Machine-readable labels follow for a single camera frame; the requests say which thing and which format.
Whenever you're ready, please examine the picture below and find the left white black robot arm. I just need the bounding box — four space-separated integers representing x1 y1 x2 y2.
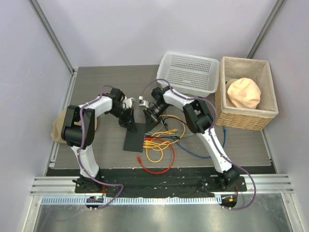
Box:
61 88 137 193

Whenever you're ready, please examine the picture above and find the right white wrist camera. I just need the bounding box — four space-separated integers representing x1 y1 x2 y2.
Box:
139 96 149 108

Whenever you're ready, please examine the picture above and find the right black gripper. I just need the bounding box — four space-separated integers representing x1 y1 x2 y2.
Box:
144 103 170 133

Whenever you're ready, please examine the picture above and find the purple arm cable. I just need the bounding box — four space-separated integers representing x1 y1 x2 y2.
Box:
140 79 256 211
77 84 124 210

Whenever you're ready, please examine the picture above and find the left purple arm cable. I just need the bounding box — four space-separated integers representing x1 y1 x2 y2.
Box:
77 84 124 210

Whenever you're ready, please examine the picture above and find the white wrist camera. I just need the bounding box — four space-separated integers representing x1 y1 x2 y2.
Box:
123 98 136 109
139 96 149 108

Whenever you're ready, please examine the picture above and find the black network switch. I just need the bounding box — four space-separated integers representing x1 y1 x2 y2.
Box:
123 123 145 152

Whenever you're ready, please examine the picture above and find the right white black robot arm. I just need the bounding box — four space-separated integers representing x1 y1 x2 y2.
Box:
143 87 239 191

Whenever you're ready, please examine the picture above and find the wicker basket with liner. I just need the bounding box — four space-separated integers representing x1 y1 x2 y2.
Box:
215 57 279 131

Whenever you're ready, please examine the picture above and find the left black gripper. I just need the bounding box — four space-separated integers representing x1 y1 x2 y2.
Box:
108 106 137 132

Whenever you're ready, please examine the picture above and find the yellow ethernet cable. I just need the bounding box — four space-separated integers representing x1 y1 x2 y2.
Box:
149 114 186 141
143 140 172 163

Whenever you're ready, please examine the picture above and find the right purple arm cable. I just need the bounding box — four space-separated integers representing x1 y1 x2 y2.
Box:
140 79 256 211

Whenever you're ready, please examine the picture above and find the peach cloth hat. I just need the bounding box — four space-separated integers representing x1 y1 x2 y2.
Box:
225 78 261 109

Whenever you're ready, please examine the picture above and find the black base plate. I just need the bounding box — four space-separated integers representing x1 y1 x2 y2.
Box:
45 166 276 194

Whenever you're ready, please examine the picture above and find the grey ethernet cable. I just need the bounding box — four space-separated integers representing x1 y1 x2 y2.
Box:
144 120 194 140

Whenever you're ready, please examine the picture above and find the aluminium rail frame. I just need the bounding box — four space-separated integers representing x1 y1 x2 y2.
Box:
23 174 307 232

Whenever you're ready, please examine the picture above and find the white plastic perforated basket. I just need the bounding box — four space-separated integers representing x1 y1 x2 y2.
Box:
156 52 220 97

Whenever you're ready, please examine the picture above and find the black ethernet cable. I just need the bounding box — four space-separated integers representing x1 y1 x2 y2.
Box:
154 115 186 141

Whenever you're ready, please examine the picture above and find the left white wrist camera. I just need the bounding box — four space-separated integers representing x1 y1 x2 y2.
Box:
123 98 136 109

